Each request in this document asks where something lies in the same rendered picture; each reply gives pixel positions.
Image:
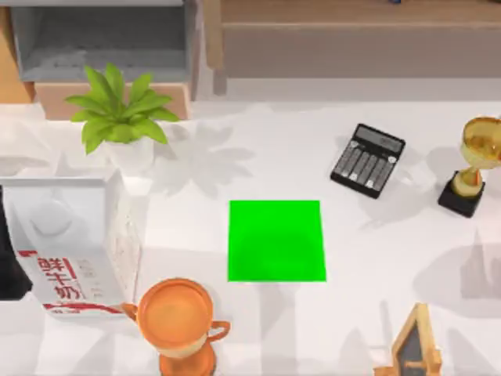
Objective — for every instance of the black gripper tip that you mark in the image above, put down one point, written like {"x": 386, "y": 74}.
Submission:
{"x": 9, "y": 258}

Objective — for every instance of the gold trophy with black base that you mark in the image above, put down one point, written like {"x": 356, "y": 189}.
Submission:
{"x": 475, "y": 156}

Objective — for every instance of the wooden cupboard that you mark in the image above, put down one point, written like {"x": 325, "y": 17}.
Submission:
{"x": 9, "y": 66}

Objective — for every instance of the wooden framed blackboard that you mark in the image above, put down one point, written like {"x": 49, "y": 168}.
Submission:
{"x": 415, "y": 344}

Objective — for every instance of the white and red milk carton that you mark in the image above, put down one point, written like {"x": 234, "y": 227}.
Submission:
{"x": 66, "y": 243}

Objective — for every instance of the pale wooden drawer front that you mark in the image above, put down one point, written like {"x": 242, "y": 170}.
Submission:
{"x": 62, "y": 100}

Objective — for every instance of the orange trophy cup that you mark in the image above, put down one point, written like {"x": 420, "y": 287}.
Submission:
{"x": 176, "y": 317}

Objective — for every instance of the black calculator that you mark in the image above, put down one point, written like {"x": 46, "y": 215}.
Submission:
{"x": 368, "y": 160}

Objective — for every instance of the green potted plant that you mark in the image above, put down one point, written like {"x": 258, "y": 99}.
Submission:
{"x": 117, "y": 113}

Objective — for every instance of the wooden open shelf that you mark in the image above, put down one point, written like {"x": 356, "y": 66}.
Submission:
{"x": 352, "y": 39}

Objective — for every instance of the flat green square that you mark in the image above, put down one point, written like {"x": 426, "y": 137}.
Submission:
{"x": 276, "y": 241}

